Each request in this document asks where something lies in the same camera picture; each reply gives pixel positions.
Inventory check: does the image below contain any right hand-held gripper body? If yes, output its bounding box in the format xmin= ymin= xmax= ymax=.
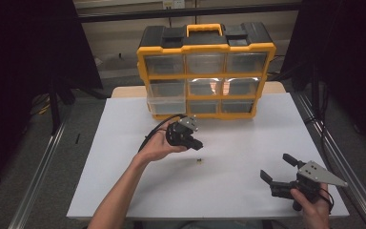
xmin=269 ymin=160 xmax=349 ymax=212

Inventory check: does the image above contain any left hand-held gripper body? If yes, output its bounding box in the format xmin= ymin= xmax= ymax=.
xmin=166 ymin=114 xmax=200 ymax=148

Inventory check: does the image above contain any clear plastic organizer drawer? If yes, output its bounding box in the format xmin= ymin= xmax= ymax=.
xmin=146 ymin=79 xmax=188 ymax=115

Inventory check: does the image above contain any yellow black drawer organizer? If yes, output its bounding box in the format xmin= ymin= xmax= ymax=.
xmin=136 ymin=22 xmax=277 ymax=121

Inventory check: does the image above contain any person's left hand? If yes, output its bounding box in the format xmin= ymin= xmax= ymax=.
xmin=135 ymin=120 xmax=189 ymax=164

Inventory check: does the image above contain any person's right hand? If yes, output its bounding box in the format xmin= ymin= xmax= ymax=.
xmin=290 ymin=181 xmax=332 ymax=229

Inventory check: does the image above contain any grid of clear drawers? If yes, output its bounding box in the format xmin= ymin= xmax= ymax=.
xmin=144 ymin=52 xmax=268 ymax=115

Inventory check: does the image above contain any black curtain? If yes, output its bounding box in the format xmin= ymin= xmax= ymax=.
xmin=280 ymin=0 xmax=366 ymax=160
xmin=0 ymin=0 xmax=104 ymax=198

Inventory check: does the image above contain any black horizontal bar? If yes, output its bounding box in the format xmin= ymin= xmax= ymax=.
xmin=75 ymin=3 xmax=301 ymax=24

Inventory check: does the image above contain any black metal stand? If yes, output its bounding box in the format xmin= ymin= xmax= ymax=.
xmin=47 ymin=75 xmax=77 ymax=135

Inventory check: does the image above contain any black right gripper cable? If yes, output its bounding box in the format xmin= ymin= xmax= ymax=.
xmin=318 ymin=186 xmax=335 ymax=214

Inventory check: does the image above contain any aluminium floor rail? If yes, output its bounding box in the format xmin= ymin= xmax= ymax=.
xmin=294 ymin=92 xmax=366 ymax=229
xmin=8 ymin=122 xmax=68 ymax=229

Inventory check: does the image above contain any white wall socket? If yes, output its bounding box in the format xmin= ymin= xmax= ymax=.
xmin=162 ymin=0 xmax=186 ymax=10

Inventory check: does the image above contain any yellow floor cable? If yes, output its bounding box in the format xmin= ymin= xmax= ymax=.
xmin=37 ymin=103 xmax=51 ymax=115

